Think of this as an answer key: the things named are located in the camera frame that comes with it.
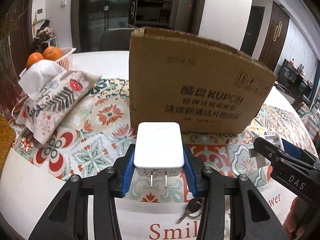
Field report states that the orange fruit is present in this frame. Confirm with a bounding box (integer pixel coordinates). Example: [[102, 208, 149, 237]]
[[43, 46, 63, 61], [26, 52, 43, 69]]

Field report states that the dark grey dining chair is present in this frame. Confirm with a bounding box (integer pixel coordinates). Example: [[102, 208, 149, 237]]
[[99, 28, 134, 51]]

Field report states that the black tv cabinet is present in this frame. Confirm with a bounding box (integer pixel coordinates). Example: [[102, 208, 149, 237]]
[[277, 59, 312, 106]]

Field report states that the white wall plug adapter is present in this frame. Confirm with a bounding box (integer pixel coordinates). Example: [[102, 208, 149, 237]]
[[133, 122, 185, 187]]

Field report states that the white plastic fruit basket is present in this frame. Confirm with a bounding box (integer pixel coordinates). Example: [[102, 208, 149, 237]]
[[19, 47, 76, 77]]

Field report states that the white battery charger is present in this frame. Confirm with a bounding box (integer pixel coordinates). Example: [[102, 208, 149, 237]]
[[249, 134, 284, 168]]

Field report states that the dark glass sliding door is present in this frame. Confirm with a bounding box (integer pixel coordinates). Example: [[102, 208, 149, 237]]
[[71, 0, 204, 52]]

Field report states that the woven straw box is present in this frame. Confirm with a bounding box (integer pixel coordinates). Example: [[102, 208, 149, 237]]
[[0, 114, 16, 172]]

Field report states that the colourful patterned table mat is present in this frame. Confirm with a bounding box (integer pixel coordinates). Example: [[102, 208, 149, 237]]
[[13, 72, 316, 203]]

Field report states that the black handled key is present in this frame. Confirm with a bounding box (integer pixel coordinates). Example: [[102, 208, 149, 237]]
[[176, 198, 203, 224]]

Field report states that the brown cardboard box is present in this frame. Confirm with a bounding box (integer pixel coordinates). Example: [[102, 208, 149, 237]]
[[129, 27, 277, 134]]

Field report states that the floral fabric tissue cover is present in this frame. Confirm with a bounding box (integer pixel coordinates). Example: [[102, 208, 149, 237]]
[[16, 70, 101, 145]]

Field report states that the white tissue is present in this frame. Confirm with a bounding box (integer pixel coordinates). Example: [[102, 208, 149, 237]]
[[18, 60, 66, 100]]

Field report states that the right human hand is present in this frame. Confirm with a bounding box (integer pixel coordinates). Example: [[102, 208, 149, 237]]
[[283, 197, 299, 239]]

